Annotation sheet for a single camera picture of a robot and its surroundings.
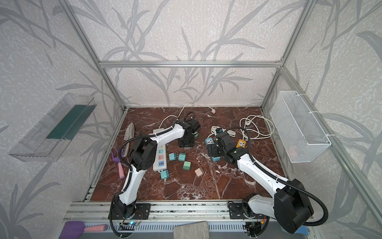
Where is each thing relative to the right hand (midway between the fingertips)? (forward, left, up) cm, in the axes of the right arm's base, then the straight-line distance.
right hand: (214, 145), depth 86 cm
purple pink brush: (-38, +68, -10) cm, 79 cm away
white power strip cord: (+38, -2, -10) cm, 39 cm away
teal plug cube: (-2, +20, -9) cm, 22 cm away
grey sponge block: (-39, +10, -8) cm, 41 cm away
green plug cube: (-8, +16, -10) cm, 21 cm away
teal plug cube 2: (-13, +29, -9) cm, 33 cm away
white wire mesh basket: (-9, -35, +22) cm, 42 cm away
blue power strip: (+9, +1, -10) cm, 13 cm away
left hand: (+6, +15, -10) cm, 19 cm away
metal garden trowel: (+15, +58, -9) cm, 60 cm away
